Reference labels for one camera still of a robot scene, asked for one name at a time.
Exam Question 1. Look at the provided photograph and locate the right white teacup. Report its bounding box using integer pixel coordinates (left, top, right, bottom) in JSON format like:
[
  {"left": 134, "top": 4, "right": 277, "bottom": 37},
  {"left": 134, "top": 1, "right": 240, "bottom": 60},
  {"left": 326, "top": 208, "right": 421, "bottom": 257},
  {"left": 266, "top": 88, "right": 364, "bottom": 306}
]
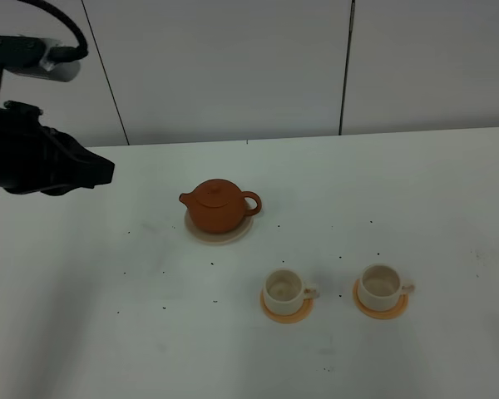
[{"left": 357, "top": 264, "right": 416, "bottom": 312}]

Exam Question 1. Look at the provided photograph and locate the black braided cable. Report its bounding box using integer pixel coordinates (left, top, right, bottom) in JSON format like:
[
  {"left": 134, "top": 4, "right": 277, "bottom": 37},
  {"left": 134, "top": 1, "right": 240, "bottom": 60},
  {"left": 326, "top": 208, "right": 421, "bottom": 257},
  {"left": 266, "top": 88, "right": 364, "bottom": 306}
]
[{"left": 18, "top": 0, "right": 91, "bottom": 63}]

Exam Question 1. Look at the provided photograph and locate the brown clay teapot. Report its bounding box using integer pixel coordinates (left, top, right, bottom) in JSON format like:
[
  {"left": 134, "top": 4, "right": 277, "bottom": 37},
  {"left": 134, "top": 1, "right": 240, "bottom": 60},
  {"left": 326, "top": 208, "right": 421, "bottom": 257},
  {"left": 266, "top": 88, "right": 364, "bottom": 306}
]
[{"left": 179, "top": 179, "right": 262, "bottom": 234}]

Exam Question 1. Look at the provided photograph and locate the left white teacup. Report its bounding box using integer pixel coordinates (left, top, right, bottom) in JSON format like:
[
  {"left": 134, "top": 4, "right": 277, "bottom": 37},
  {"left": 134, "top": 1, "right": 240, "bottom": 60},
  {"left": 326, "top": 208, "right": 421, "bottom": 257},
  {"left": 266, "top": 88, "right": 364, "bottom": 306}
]
[{"left": 262, "top": 268, "right": 319, "bottom": 316}]

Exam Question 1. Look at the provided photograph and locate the beige round teapot saucer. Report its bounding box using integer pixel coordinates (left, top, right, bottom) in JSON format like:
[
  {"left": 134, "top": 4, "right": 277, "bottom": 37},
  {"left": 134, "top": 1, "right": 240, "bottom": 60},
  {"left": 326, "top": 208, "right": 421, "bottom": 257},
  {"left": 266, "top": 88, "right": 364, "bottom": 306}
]
[{"left": 184, "top": 197, "right": 253, "bottom": 245}]

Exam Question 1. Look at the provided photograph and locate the right orange coaster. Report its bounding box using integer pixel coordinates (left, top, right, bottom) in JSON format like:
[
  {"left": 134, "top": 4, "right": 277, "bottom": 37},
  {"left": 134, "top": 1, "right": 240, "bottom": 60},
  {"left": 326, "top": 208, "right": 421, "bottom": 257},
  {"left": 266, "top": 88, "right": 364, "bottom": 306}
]
[{"left": 353, "top": 279, "right": 409, "bottom": 320}]

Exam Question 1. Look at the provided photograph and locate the white teacup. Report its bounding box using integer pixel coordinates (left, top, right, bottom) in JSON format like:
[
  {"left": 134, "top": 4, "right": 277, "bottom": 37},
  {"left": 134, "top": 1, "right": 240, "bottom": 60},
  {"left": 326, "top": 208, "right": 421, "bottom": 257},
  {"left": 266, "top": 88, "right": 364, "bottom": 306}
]
[
  {"left": 357, "top": 264, "right": 416, "bottom": 312},
  {"left": 262, "top": 268, "right": 319, "bottom": 316}
]

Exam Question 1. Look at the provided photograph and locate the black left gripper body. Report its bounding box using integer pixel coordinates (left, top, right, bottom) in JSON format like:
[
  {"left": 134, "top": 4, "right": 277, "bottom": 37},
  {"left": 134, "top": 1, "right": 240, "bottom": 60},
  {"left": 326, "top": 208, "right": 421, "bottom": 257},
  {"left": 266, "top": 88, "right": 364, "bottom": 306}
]
[{"left": 0, "top": 101, "right": 55, "bottom": 195}]

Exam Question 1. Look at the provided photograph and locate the orange coaster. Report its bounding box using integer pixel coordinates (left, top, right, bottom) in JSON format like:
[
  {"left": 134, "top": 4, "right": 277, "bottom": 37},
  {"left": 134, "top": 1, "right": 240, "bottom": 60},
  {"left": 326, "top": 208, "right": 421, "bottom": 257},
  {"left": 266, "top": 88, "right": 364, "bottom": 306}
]
[
  {"left": 353, "top": 279, "right": 409, "bottom": 320},
  {"left": 259, "top": 292, "right": 314, "bottom": 324}
]

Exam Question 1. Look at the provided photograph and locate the left orange coaster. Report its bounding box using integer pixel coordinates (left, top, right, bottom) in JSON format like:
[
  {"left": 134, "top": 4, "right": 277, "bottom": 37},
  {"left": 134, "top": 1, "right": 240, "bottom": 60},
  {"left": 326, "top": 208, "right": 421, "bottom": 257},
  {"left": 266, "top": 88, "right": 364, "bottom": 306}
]
[{"left": 259, "top": 292, "right": 314, "bottom": 324}]

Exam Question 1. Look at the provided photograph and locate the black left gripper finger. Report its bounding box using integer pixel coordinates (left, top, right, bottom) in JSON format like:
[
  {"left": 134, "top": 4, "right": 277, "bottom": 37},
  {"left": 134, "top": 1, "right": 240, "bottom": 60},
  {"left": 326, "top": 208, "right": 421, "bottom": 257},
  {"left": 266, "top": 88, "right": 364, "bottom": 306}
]
[{"left": 41, "top": 127, "right": 115, "bottom": 196}]

